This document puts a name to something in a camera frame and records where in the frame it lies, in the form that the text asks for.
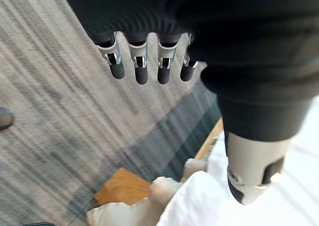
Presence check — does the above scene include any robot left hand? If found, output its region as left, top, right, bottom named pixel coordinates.
left=57, top=0, right=319, bottom=206

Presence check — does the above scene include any white bed sheet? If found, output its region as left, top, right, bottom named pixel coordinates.
left=156, top=94, right=319, bottom=226

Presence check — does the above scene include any grey striped carpet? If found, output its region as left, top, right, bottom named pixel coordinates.
left=0, top=0, right=222, bottom=226

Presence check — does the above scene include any robot dark foot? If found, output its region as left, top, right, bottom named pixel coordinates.
left=0, top=107, right=15, bottom=131

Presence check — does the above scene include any wooden bed frame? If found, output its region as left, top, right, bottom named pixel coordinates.
left=94, top=116, right=224, bottom=207

